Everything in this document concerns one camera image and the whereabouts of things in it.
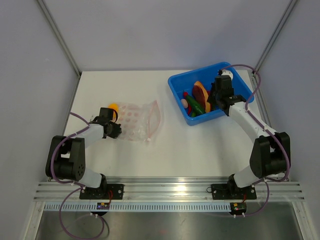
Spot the orange papaya slice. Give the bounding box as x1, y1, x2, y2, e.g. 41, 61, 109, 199
192, 81, 211, 113

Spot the dark red fake food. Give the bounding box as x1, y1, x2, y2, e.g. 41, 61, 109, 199
192, 84, 208, 108

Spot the yellow fake mango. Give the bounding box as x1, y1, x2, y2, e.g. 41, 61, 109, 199
108, 103, 119, 122

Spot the green fake cucumber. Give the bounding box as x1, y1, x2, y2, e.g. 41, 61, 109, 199
193, 98, 206, 115

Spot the clear zip top bag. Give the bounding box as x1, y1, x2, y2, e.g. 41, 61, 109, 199
117, 100, 161, 142

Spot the red fake chili pepper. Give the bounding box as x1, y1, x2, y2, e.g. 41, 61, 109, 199
183, 91, 194, 115

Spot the pink fake peach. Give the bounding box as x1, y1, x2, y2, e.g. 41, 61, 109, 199
180, 98, 189, 109

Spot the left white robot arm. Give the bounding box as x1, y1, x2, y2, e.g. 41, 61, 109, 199
45, 107, 124, 201

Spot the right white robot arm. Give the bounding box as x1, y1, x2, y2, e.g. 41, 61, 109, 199
207, 75, 291, 201

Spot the blue plastic bin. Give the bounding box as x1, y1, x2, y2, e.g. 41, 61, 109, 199
168, 62, 252, 126

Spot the left controller board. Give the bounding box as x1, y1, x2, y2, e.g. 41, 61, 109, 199
96, 202, 110, 210

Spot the controller board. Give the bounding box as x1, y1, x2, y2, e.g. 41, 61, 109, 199
230, 202, 247, 213
96, 202, 110, 210

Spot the right controller board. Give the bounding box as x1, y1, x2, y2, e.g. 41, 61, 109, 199
230, 202, 247, 213

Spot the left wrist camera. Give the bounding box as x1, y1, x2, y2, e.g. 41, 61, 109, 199
89, 115, 96, 123

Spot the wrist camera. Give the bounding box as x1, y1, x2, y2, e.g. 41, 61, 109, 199
218, 69, 234, 80
89, 115, 96, 123

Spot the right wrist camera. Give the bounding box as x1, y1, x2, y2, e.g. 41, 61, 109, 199
218, 69, 234, 80

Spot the right aluminium frame post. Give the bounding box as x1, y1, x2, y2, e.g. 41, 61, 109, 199
251, 0, 300, 77

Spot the aluminium frame post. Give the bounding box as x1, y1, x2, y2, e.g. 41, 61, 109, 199
251, 0, 300, 77
34, 0, 82, 77

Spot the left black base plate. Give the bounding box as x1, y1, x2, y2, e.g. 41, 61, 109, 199
79, 183, 124, 200

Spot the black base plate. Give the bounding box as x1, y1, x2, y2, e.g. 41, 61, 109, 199
79, 183, 124, 200
210, 183, 257, 201

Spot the aluminium mounting rail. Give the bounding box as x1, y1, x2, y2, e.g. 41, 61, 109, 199
33, 177, 305, 203

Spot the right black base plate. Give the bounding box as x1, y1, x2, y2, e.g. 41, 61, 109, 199
210, 183, 257, 201

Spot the white slotted cable duct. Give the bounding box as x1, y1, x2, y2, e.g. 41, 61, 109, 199
44, 202, 231, 213

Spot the left aluminium frame post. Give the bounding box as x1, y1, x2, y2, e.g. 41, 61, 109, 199
34, 0, 82, 77

